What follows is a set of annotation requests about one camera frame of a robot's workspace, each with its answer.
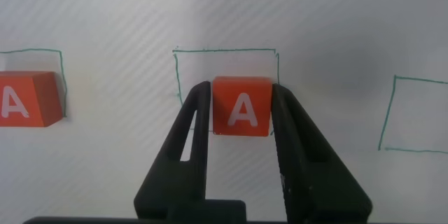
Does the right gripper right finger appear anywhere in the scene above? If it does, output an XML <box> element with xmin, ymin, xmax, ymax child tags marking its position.
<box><xmin>271</xmin><ymin>83</ymin><xmax>373</xmax><ymax>223</ymax></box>

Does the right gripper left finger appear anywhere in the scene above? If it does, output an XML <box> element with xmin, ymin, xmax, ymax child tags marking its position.
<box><xmin>134</xmin><ymin>80</ymin><xmax>213</xmax><ymax>220</ymax></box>

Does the orange A letter block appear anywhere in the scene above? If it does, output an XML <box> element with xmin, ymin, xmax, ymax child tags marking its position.
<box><xmin>211</xmin><ymin>76</ymin><xmax>274</xmax><ymax>137</ymax></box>
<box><xmin>0</xmin><ymin>71</ymin><xmax>67</xmax><ymax>128</ymax></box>

